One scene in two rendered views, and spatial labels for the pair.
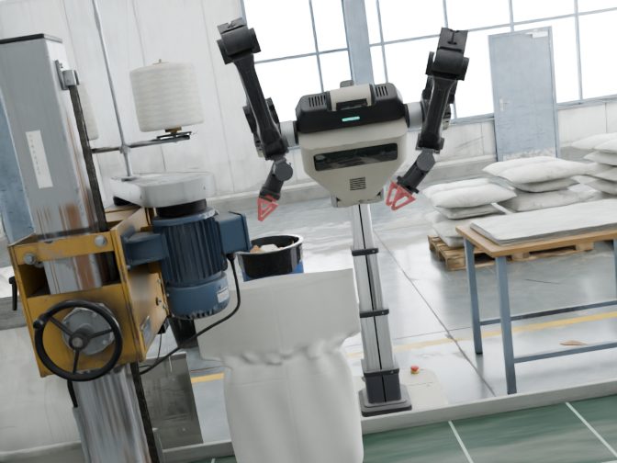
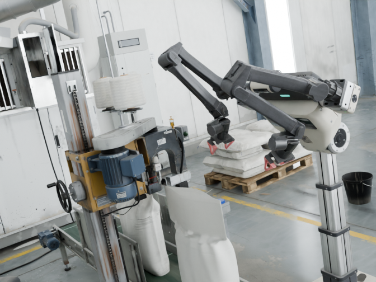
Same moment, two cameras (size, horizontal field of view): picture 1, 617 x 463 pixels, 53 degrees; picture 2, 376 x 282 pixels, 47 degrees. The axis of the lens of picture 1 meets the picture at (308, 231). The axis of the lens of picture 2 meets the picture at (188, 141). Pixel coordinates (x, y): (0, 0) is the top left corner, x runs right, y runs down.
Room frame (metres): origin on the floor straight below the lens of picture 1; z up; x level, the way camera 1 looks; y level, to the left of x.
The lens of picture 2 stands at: (0.67, -1.70, 1.76)
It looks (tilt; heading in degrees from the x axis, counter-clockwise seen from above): 12 degrees down; 58
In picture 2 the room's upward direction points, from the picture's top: 10 degrees counter-clockwise
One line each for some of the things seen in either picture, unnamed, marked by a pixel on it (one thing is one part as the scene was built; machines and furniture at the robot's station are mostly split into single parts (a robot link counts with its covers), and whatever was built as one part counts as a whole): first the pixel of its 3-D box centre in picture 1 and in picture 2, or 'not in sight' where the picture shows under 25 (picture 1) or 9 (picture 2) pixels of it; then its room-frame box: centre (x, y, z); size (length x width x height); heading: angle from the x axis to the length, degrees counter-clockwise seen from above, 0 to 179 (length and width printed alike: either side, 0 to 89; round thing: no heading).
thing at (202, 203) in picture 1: (181, 207); (112, 149); (1.47, 0.29, 1.35); 0.12 x 0.12 x 0.04
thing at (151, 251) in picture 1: (149, 244); (102, 163); (1.43, 0.37, 1.27); 0.12 x 0.09 x 0.09; 1
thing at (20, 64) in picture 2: not in sight; (31, 71); (1.84, 2.90, 1.82); 0.51 x 0.27 x 0.71; 91
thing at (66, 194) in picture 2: (78, 341); (62, 196); (1.23, 0.51, 1.13); 0.18 x 0.11 x 0.18; 91
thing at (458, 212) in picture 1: (462, 206); not in sight; (5.33, -1.36, 0.44); 0.66 x 0.43 x 0.13; 1
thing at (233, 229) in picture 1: (229, 237); (133, 167); (1.51, 0.20, 1.25); 0.10 x 0.08 x 0.12; 26
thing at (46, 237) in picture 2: not in sight; (51, 238); (1.45, 2.10, 0.35); 0.30 x 0.15 x 0.15; 91
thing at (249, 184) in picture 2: not in sight; (258, 169); (4.31, 2.53, 0.07); 1.20 x 0.82 x 0.14; 3
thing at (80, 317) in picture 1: (88, 327); (76, 191); (1.31, 0.51, 1.14); 0.11 x 0.06 x 0.11; 91
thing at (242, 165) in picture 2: not in sight; (250, 159); (4.02, 2.31, 0.32); 0.66 x 0.43 x 0.15; 3
